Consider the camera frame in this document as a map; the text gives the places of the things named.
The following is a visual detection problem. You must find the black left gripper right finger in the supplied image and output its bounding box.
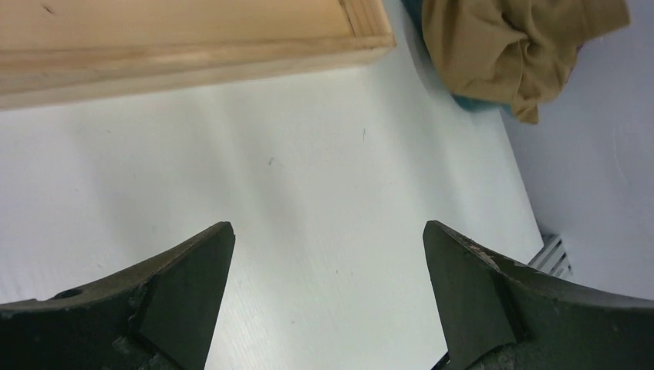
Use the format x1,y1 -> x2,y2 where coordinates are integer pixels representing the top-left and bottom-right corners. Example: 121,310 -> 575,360
423,220 -> 653,369

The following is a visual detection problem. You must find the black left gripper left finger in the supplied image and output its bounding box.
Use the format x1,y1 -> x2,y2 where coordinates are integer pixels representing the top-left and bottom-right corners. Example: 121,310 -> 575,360
1,222 -> 235,369

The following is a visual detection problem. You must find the tan brown pleated skirt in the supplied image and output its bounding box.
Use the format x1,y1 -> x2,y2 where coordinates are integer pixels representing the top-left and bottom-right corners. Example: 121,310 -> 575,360
421,0 -> 630,124

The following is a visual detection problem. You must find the wooden clothes rack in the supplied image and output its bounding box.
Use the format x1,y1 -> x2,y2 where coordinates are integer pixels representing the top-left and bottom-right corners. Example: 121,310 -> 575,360
1,0 -> 396,109

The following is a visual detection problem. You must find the teal plastic bin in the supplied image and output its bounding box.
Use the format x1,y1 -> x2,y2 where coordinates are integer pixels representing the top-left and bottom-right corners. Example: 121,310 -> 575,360
400,0 -> 513,116

